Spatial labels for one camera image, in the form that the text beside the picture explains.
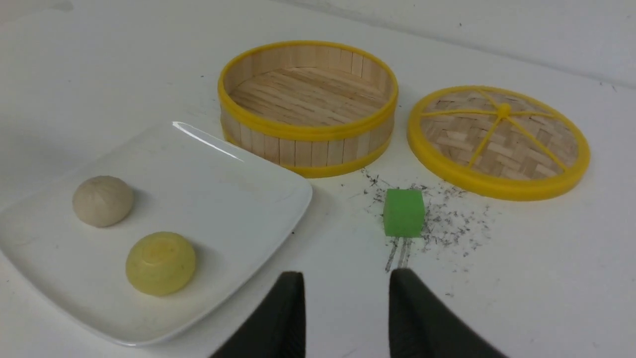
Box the yellow steamed bun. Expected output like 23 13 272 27
125 231 197 297

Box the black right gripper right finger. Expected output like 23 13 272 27
388 268 505 358

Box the white rectangular plate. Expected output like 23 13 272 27
1 122 313 347

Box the bamboo steamer basket yellow rim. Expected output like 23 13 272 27
217 40 399 178

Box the green foam cube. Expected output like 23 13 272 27
383 188 425 238

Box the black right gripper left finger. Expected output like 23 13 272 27
211 271 306 358

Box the woven bamboo steamer lid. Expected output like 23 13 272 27
407 86 591 201

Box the white steamed bun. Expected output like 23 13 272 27
72 176 135 227

